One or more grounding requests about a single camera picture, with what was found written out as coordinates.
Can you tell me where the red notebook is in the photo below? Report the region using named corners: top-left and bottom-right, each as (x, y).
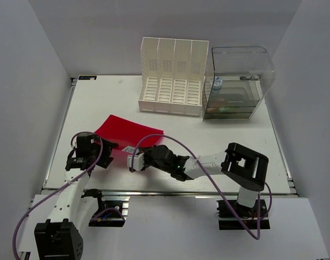
top-left (94, 114), bottom-right (164, 166)

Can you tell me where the green correction tape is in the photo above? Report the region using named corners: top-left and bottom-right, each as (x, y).
top-left (220, 107), bottom-right (229, 113)

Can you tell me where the blue lidded jar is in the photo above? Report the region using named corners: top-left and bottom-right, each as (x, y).
top-left (210, 77), bottom-right (223, 95)

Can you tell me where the clear acrylic storage box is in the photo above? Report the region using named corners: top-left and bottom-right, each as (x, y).
top-left (202, 45), bottom-right (275, 120)

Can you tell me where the orange correction tape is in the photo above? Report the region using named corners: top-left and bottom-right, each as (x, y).
top-left (207, 107), bottom-right (220, 113)

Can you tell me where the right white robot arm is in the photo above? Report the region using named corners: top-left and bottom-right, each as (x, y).
top-left (140, 142), bottom-right (269, 216)

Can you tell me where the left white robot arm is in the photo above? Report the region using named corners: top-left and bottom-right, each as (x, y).
top-left (34, 132), bottom-right (118, 259)

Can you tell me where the white file organizer rack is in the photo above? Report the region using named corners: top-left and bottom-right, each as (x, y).
top-left (138, 37), bottom-right (209, 116)

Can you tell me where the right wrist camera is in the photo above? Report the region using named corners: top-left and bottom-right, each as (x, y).
top-left (127, 153), bottom-right (144, 172)

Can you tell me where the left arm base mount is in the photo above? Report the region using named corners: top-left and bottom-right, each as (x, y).
top-left (81, 189), bottom-right (129, 228)

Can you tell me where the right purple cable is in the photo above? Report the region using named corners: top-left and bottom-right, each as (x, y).
top-left (129, 134), bottom-right (273, 241)

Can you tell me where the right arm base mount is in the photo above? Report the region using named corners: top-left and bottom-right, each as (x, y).
top-left (216, 199), bottom-right (270, 230)

